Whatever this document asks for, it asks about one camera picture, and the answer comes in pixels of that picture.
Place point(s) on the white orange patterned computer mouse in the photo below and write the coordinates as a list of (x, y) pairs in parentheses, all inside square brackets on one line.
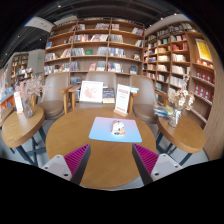
[(118, 128)]

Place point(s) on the wide wooden bookshelf unit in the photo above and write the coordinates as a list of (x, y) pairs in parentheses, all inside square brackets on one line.
[(95, 45)]

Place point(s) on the blue pink gradient mouse pad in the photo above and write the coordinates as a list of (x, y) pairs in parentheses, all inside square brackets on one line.
[(100, 131)]

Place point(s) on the dark covered standing book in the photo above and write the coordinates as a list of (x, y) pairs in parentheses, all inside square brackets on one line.
[(108, 95)]

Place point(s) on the beige armchair with wooden arms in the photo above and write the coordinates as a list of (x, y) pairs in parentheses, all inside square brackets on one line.
[(145, 96), (103, 76), (53, 90)]

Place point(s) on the white framed picture card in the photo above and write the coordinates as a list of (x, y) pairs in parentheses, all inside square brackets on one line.
[(91, 91)]

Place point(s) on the narrow distant wooden bookshelf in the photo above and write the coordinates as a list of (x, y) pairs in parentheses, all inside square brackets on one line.
[(19, 65)]

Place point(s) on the glass vase with dried flowers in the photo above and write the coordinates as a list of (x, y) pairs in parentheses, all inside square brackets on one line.
[(27, 108), (174, 120)]

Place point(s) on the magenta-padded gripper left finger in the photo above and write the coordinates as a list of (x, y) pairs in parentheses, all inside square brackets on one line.
[(77, 159)]

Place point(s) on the colourful book display rack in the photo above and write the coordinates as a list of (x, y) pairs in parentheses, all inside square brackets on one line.
[(6, 88)]

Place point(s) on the small white red sign card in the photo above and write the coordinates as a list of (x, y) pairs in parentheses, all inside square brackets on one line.
[(18, 102)]

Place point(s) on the round wooden side table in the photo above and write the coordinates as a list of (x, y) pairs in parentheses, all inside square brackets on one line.
[(21, 128), (183, 135)]

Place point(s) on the stack of books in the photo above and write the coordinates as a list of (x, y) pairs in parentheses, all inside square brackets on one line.
[(162, 111)]

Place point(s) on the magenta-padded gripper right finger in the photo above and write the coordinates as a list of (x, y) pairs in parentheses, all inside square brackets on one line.
[(146, 159)]

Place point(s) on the white red sign on stand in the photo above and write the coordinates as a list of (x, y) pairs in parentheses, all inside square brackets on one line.
[(122, 99)]

